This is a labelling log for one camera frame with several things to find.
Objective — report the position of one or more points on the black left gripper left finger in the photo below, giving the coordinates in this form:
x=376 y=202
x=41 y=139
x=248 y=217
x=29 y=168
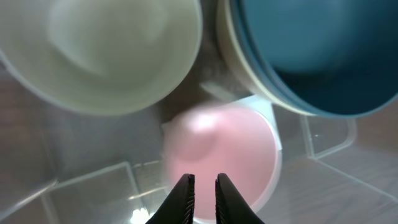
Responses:
x=178 y=207

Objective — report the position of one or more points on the white label in bin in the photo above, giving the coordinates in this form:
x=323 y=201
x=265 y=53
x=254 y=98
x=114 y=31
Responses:
x=264 y=107

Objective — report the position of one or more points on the white small bowl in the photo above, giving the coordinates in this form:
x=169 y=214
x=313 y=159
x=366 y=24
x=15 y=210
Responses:
x=100 y=57

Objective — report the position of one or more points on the beige large bowl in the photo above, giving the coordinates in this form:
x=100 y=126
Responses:
x=237 y=62

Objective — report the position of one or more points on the dark blue large bowl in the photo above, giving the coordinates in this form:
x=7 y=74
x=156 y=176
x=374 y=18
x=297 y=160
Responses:
x=331 y=58

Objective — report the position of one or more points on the pink plastic cup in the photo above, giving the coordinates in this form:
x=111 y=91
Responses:
x=232 y=139

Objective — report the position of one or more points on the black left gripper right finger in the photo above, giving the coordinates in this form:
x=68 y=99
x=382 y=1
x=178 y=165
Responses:
x=231 y=208

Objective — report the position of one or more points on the clear plastic storage bin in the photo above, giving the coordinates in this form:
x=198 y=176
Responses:
x=63 y=167

